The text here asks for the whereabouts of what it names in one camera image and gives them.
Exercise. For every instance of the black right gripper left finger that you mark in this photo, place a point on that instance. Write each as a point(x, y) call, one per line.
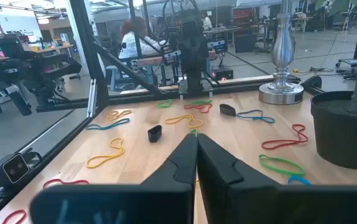
point(172, 193)

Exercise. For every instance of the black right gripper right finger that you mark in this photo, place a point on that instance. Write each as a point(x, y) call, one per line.
point(228, 193)

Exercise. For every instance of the green rubber band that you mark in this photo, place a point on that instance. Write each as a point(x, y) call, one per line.
point(259, 159)
point(201, 102)
point(160, 105)
point(193, 131)

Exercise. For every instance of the wide black rubber band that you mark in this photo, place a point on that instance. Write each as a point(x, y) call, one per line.
point(154, 137)
point(227, 110)

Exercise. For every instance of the teal rubber band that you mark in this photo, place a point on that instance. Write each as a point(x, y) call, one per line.
point(104, 127)
point(256, 118)

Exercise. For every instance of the background black robot arm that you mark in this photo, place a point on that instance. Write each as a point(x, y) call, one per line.
point(217, 46)
point(171, 59)
point(26, 67)

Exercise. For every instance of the blue rubber band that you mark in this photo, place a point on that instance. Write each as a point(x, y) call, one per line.
point(298, 178)

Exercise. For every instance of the black power supply box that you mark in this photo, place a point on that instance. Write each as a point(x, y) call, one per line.
point(223, 74)

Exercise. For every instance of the person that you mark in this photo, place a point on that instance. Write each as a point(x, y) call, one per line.
point(207, 23)
point(132, 43)

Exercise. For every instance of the black equipment case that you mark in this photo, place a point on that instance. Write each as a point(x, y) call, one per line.
point(244, 43)

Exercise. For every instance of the red tool cabinet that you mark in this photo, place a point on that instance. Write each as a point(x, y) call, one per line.
point(243, 15)

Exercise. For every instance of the blue stool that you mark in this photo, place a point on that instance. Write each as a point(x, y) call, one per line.
point(112, 71)

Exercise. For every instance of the silver table lamp white shade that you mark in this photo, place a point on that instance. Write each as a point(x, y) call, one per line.
point(281, 93)

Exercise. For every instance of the potted tree black pot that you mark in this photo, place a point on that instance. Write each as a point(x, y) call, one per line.
point(343, 133)

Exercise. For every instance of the wooden desk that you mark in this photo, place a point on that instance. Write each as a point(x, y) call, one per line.
point(49, 48)

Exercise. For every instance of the wheeled cart base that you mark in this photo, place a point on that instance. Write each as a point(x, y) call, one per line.
point(348, 63)

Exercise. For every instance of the silver frame bracket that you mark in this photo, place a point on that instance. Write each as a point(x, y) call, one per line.
point(91, 98)

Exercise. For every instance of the black table-level camera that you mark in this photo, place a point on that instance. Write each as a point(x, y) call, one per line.
point(9, 169)

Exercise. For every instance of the white wall sign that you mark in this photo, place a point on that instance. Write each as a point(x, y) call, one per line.
point(10, 23)

